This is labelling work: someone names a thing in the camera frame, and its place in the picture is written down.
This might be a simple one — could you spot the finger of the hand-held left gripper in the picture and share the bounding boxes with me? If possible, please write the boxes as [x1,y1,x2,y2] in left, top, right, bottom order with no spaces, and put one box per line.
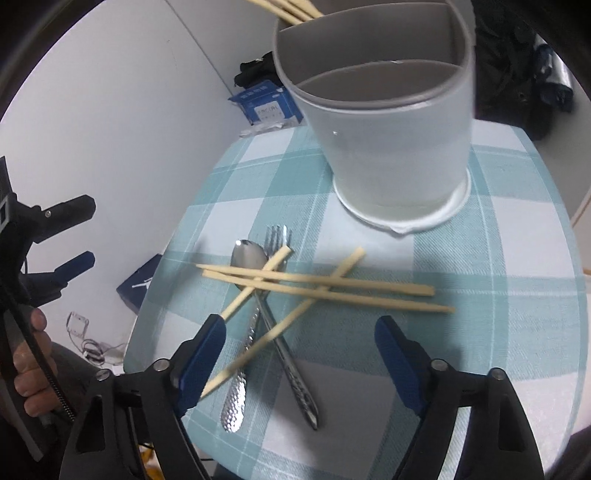
[25,195,96,243]
[21,251,95,305]

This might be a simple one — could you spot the white charger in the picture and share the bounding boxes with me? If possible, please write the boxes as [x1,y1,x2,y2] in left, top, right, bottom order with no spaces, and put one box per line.
[81,339,125,365]

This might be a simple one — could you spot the black sleeved cable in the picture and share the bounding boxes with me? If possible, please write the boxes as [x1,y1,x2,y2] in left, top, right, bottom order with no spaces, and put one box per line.
[4,308,75,423]

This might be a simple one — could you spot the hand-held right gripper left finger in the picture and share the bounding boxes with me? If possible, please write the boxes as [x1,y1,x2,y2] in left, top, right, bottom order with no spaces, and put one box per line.
[59,314,228,480]

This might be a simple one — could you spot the black coat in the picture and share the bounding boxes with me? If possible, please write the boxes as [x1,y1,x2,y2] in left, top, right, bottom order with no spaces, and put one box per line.
[475,0,555,139]

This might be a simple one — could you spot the clear plastic sheet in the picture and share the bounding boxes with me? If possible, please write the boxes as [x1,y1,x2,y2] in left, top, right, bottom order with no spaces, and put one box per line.
[67,311,89,337]

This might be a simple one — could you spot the teal checked tablecloth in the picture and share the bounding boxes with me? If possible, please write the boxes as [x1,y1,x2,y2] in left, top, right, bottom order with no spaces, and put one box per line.
[122,122,588,480]

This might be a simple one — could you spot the silver hammered fork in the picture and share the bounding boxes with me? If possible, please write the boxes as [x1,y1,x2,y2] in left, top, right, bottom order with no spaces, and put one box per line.
[221,224,293,433]

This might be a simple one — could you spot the silver spoon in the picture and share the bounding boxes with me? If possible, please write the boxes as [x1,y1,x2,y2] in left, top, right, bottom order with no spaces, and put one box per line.
[229,239,320,431]

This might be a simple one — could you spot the person's left hand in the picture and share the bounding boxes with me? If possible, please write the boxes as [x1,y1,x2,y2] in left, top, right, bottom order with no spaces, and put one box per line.
[11,307,58,416]

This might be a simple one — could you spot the black bag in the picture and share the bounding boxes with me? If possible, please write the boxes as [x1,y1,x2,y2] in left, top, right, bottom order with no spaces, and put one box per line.
[233,52,278,88]

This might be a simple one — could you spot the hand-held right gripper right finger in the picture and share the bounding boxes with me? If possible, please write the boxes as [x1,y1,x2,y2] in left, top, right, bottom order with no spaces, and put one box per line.
[374,315,543,480]

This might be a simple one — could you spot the silver folded umbrella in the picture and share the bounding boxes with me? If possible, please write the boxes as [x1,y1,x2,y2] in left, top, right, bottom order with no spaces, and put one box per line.
[531,32,575,114]

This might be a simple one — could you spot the navy shoe box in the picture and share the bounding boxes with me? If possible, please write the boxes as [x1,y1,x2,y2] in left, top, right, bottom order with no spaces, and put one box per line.
[115,254,163,315]

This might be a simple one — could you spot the blue cardboard box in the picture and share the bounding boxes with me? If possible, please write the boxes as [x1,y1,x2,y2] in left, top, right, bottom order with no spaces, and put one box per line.
[228,79,305,126]

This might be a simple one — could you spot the white grey utensil holder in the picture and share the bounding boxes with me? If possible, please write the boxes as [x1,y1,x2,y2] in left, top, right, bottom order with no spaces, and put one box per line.
[271,0,476,234]

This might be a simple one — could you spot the grey plastic bags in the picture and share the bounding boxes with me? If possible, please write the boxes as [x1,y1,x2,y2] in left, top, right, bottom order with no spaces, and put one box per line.
[239,121,296,138]

